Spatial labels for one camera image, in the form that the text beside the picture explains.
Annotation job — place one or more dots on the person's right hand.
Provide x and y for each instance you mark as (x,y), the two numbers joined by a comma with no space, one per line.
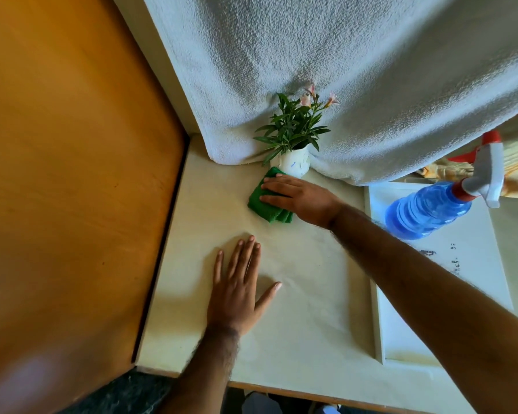
(304,198)

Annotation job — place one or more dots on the person's left hand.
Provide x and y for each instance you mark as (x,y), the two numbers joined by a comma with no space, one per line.
(233,297)

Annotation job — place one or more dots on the person's right middle finger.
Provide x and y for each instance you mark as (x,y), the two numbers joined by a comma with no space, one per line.
(280,188)

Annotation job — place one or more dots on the person's left thumb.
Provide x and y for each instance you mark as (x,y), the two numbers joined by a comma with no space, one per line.
(269,297)

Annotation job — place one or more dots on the person's left middle finger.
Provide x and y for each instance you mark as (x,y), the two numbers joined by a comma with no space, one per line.
(244,258)

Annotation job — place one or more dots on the person's left little finger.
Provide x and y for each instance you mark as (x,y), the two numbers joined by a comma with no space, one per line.
(218,267)

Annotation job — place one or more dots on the green cleaning cloth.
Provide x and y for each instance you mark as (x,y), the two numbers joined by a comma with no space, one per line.
(265,202)

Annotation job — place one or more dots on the person's left forearm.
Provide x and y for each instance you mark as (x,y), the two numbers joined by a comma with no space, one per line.
(203,375)

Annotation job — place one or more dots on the person's right forearm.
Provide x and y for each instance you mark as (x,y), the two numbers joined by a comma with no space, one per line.
(440,310)

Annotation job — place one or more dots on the white flower pot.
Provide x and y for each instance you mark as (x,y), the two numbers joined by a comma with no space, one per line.
(294,161)

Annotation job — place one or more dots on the green plant with pink flowers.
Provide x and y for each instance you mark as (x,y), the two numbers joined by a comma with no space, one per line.
(295,122)

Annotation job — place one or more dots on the white terry towel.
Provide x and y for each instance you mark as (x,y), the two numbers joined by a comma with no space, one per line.
(349,73)

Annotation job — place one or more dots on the blue spray bottle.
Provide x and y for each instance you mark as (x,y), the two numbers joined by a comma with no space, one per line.
(444,198)

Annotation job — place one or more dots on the wooden cabinet panel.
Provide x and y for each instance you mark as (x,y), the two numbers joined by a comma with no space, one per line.
(69,189)

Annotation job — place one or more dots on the white tray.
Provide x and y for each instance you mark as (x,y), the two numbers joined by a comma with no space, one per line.
(440,271)

